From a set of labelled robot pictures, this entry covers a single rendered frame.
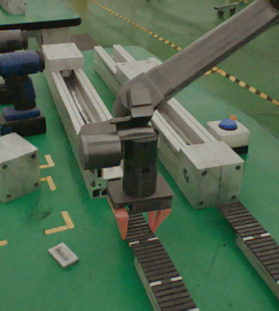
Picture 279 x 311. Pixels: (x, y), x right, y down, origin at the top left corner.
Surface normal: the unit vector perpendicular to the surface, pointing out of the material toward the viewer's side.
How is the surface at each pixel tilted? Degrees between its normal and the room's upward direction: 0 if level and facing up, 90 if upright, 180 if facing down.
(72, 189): 0
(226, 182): 90
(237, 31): 49
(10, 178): 90
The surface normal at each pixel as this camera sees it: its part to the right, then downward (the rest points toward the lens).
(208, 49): 0.23, -0.29
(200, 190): 0.27, 0.41
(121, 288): 0.00, -0.90
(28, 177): 0.65, 0.33
